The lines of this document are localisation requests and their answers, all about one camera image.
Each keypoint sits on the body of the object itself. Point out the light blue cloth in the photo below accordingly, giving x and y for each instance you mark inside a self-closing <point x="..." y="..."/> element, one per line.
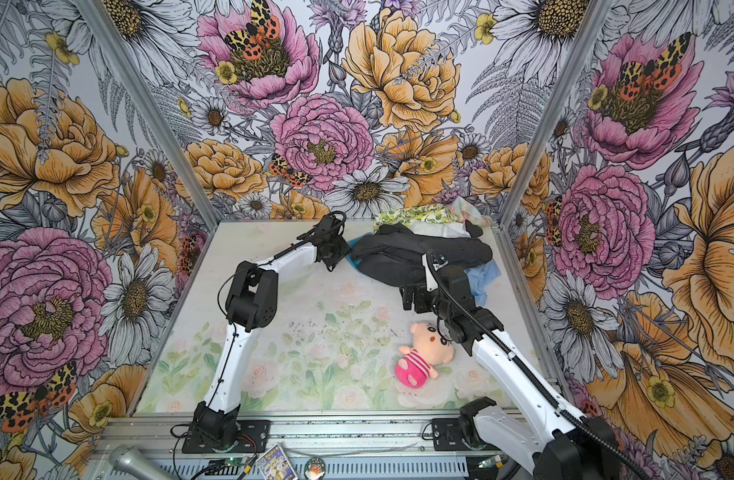
<point x="479" y="278"/>

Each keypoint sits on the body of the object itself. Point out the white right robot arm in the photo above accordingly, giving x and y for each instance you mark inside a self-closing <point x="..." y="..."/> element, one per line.
<point x="555" y="440"/>

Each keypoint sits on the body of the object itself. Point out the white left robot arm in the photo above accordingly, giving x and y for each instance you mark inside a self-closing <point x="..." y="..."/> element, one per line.
<point x="251" y="305"/>

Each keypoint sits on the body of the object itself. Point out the pastel floral cloth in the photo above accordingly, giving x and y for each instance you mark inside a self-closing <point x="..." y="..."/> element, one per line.
<point x="465" y="211"/>

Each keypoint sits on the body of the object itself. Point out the round badge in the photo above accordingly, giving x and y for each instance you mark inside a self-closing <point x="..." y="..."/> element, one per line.
<point x="315" y="469"/>

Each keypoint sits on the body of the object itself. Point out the front aluminium rail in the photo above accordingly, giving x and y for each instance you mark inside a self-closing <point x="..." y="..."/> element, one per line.
<point x="354" y="445"/>

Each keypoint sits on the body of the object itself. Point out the left aluminium corner post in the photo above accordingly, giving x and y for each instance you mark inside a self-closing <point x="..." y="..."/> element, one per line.
<point x="111" y="43"/>

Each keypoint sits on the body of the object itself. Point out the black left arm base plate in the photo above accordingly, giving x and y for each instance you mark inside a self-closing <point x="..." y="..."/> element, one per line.
<point x="242" y="436"/>

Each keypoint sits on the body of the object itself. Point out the colourful card pack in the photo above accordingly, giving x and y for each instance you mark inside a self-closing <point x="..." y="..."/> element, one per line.
<point x="274" y="464"/>

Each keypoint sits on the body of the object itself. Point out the silver microphone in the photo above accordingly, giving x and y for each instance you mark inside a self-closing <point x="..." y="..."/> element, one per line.
<point x="129" y="459"/>

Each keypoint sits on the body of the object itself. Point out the pink pig plush toy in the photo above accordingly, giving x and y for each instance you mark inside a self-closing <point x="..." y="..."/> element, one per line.
<point x="418" y="362"/>

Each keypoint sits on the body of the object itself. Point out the teal blue cloth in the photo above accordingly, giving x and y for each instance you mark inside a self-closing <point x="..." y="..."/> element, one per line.
<point x="353" y="261"/>

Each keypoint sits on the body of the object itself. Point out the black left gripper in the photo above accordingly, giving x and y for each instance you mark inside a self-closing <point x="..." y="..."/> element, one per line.
<point x="345" y="250"/>

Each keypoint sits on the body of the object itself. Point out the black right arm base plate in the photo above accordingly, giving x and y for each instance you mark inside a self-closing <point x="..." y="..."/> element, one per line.
<point x="448" y="434"/>

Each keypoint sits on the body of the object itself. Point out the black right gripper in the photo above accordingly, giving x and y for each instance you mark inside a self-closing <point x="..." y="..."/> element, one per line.
<point x="420" y="291"/>

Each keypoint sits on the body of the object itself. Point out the dark grey denim jeans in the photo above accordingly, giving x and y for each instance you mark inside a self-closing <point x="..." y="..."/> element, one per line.
<point x="393" y="255"/>

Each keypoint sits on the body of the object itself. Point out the aluminium corner frame post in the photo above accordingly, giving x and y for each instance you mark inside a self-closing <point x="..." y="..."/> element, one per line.
<point x="589" y="29"/>

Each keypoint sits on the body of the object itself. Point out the aluminium base frame rail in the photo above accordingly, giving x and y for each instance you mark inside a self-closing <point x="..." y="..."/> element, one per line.
<point x="540" y="342"/>

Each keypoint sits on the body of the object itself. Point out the lemon print cloth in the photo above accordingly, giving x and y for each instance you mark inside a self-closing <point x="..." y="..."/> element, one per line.
<point x="429" y="220"/>

